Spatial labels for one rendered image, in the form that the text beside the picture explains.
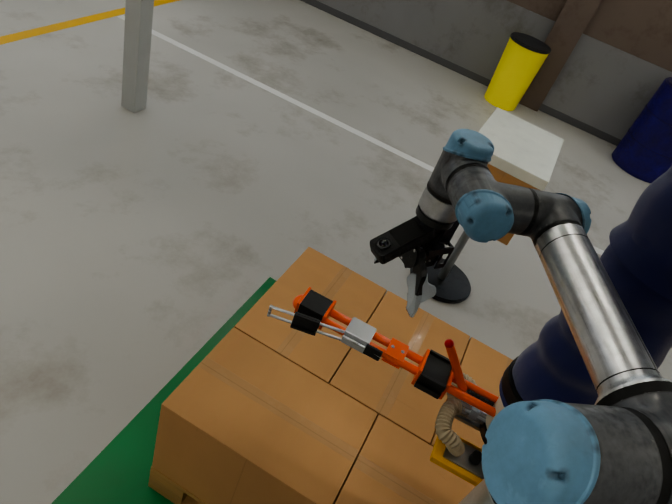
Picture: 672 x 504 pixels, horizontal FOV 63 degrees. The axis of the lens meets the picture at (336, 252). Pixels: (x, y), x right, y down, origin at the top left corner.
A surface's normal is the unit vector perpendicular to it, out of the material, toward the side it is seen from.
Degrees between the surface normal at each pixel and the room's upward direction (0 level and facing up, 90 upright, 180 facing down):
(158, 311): 0
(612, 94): 90
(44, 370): 0
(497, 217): 91
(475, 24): 90
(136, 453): 0
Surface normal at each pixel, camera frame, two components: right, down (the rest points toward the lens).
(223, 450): -0.42, 0.49
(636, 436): 0.29, -0.65
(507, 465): -0.91, -0.23
